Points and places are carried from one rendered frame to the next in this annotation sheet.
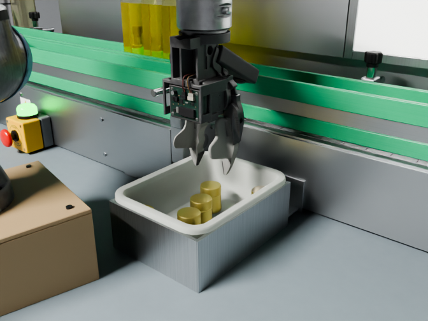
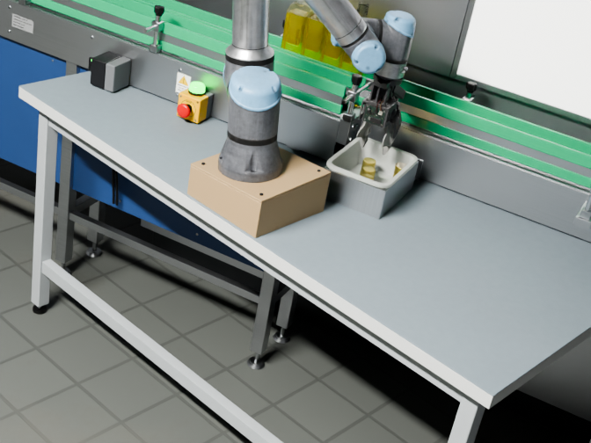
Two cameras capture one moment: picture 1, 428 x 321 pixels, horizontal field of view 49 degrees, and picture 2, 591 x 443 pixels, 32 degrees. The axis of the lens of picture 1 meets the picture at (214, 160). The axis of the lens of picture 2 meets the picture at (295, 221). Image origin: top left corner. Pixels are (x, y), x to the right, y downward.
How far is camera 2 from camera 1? 1.93 m
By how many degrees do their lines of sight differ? 17
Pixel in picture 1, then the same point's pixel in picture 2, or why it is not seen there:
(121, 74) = (300, 76)
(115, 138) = (285, 119)
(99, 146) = not seen: hidden behind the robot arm
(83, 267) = (320, 203)
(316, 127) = (434, 127)
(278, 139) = (408, 133)
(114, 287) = (334, 215)
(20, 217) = (296, 175)
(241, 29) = not seen: hidden behind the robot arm
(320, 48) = (434, 67)
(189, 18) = (386, 72)
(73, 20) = not seen: outside the picture
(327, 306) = (443, 227)
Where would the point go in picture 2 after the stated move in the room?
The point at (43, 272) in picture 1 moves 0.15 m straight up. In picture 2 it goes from (307, 204) to (317, 147)
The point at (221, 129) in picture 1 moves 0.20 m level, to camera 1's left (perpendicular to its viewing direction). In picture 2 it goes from (389, 129) to (310, 125)
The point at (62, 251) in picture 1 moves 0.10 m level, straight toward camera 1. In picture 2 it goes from (316, 193) to (339, 214)
